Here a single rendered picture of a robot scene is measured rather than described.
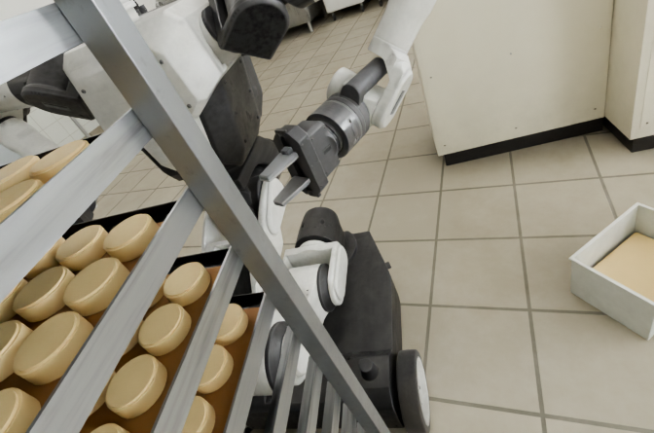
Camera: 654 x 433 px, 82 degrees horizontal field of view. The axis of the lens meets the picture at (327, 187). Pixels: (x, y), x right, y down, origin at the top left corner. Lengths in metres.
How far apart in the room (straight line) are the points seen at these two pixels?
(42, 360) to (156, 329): 0.12
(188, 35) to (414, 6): 0.35
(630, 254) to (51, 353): 1.39
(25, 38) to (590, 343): 1.31
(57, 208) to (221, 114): 0.45
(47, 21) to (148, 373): 0.29
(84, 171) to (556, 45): 1.64
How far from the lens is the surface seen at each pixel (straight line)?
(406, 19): 0.66
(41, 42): 0.34
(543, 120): 1.88
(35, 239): 0.29
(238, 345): 0.51
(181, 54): 0.66
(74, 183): 0.32
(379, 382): 1.05
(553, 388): 1.25
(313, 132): 0.56
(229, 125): 0.72
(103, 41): 0.36
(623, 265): 1.42
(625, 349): 1.33
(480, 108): 1.76
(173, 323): 0.42
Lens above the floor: 1.14
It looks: 34 degrees down
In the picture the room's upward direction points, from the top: 24 degrees counter-clockwise
